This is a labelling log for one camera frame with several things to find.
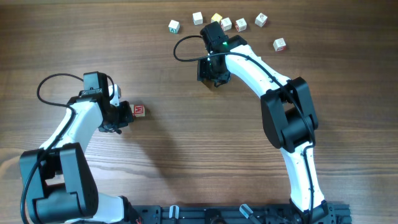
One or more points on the red top wooden block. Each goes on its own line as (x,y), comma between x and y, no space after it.
(138,110)

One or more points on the red number 6 block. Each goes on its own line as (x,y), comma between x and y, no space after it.
(261,19)

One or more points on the yellow top wooden block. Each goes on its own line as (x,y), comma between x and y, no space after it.
(216,18)

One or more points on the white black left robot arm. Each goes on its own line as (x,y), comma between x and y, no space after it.
(58,184)

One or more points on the red letter Y block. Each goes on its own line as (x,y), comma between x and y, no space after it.
(279,45)

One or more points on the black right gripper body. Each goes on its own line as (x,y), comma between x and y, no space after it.
(206,70)

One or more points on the plain white wooden block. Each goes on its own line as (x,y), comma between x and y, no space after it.
(197,18)

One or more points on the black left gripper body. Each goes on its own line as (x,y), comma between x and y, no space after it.
(121,116)

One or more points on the green letter A block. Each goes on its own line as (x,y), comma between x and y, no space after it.
(174,26)

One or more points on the red drawing wooden block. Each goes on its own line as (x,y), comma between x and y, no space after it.
(240,25)

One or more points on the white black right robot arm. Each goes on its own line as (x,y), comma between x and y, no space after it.
(288,114)

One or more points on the apple picture wooden block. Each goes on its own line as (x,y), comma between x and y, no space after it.
(226,24)

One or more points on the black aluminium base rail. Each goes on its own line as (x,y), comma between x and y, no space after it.
(274,213)

